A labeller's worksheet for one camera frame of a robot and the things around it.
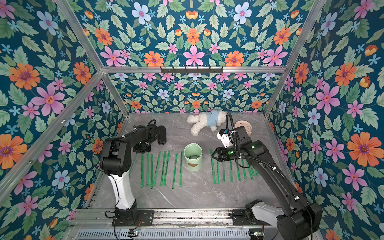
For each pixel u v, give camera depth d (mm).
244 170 907
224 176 883
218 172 887
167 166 919
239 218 733
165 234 702
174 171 907
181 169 907
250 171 907
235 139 573
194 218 749
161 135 1074
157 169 906
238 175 884
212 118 1045
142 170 909
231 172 898
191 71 932
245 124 1128
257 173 499
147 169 907
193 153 907
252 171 903
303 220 368
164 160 951
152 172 906
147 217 735
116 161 542
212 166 909
